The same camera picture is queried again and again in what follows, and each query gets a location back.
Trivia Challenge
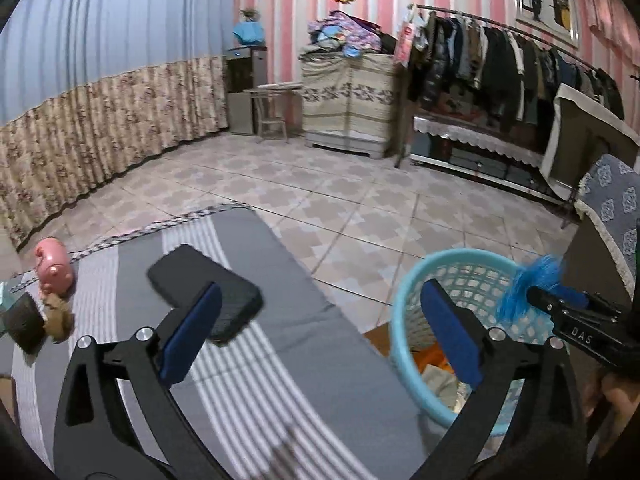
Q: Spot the person's right hand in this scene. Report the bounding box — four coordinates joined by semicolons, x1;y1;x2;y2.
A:
582;369;640;458

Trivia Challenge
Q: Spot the low bench with lace cloth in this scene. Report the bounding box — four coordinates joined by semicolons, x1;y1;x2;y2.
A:
409;114;573;207

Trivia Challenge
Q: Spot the light blue plastic basket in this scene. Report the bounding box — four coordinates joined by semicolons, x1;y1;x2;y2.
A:
389;248;568;430

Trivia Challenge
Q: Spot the television with white cloth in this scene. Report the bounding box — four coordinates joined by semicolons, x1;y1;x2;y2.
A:
541;82;640;202

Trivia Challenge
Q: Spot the brown plush toy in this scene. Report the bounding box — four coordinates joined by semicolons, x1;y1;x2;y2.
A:
42;294;77;342

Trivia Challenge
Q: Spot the pile of folded clothes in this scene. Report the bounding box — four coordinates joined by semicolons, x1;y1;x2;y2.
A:
299;10;398;64

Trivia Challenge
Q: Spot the blue fluffy scrap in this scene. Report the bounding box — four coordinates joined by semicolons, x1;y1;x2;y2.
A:
495;254;567;322

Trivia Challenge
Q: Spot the grey water dispenser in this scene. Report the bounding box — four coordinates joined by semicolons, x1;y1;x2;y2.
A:
224;45;269;136

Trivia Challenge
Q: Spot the small metal stool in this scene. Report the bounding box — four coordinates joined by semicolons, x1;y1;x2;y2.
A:
243;83;304;142

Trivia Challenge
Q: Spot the white crumpled paper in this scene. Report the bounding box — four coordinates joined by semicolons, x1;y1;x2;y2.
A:
419;364;473;413

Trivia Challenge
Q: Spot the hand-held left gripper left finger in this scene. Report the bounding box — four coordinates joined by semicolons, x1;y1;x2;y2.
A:
52;281;224;480

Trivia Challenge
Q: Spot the rack of hanging clothes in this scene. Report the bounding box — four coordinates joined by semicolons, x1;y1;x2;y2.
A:
395;3;626;133

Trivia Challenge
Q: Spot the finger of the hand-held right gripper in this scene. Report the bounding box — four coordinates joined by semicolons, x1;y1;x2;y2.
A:
562;285;603;308
526;285;623;320

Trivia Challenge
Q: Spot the dark rectangular block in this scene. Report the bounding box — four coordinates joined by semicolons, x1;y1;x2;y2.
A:
0;292;49;354

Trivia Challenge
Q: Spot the black flat case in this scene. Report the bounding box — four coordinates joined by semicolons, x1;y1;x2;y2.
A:
146;243;265;345

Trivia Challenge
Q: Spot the grey striped blanket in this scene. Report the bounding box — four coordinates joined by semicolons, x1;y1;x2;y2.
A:
0;203;441;480

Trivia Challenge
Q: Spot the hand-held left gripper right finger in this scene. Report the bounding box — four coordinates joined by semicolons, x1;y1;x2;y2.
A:
420;279;589;480

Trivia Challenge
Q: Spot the pink piggy bank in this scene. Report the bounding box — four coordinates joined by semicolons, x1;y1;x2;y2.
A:
33;237;76;295

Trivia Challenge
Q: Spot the cloth-covered cabinet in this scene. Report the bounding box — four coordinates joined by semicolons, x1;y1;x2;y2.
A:
300;53;402;159

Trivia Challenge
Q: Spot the blue cloth cover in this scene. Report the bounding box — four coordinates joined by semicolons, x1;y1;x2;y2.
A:
232;21;266;47

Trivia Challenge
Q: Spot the blue floral curtain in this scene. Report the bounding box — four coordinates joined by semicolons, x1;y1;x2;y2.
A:
0;0;237;253

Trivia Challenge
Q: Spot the chair with blue patterned cloth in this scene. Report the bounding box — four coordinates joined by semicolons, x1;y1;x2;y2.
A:
560;152;640;311

